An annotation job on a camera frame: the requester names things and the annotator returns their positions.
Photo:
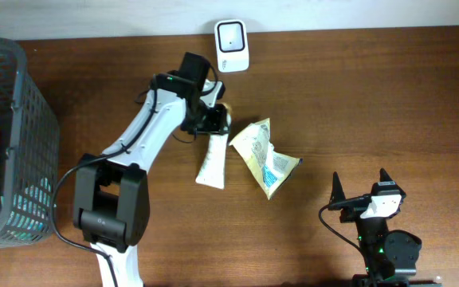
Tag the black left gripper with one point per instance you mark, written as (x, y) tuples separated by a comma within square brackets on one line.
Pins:
[(218, 123)]

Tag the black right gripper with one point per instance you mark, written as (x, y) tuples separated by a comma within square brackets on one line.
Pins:
[(353, 208)]

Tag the white bamboo print tube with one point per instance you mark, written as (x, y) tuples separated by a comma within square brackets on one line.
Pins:
[(212, 171)]

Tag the yellow white snack bag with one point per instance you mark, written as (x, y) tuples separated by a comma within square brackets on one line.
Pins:
[(271, 169)]

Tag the teal tissue packet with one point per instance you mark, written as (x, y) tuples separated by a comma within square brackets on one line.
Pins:
[(29, 220)]

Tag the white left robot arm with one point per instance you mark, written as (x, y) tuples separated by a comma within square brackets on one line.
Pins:
[(111, 202)]

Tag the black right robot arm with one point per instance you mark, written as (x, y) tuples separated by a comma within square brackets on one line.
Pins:
[(389, 256)]

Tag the white barcode scanner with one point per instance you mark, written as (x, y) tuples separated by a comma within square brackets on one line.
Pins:
[(232, 47)]

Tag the grey plastic basket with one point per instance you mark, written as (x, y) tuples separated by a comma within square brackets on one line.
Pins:
[(29, 134)]

